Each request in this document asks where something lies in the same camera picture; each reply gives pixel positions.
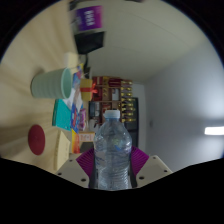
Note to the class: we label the black office chair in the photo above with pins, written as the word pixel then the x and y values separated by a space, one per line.
pixel 89 42

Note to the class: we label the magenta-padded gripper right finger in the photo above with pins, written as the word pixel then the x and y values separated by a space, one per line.
pixel 140 160

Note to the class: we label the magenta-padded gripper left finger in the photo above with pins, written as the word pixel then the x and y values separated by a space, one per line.
pixel 85 161

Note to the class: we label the purple sign board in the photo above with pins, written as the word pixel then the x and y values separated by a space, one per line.
pixel 88 18

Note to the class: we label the yellow gift box red ribbon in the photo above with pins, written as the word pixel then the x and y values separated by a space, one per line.
pixel 86 90

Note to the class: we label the red orange book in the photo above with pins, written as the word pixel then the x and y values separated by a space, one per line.
pixel 75 143

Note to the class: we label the teal book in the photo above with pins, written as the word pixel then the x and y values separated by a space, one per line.
pixel 61 115

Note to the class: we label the clear plastic water bottle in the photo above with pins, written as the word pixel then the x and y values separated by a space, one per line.
pixel 112 153

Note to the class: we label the pale green ribbed cup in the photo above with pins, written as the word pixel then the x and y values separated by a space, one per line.
pixel 50 83

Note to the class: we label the wooden shelf unit with trophies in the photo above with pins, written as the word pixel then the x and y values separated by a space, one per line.
pixel 113 90

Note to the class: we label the flat round red coaster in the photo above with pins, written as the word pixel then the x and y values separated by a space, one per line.
pixel 36 140

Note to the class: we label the long ceiling light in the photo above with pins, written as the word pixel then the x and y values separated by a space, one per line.
pixel 215 130

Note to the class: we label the orange standing card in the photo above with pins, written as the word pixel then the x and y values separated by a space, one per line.
pixel 86 137

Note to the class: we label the blue colourful book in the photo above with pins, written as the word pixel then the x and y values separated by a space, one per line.
pixel 79 120

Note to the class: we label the pale yellow notepad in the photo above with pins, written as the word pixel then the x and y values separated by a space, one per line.
pixel 61 150
pixel 70 60

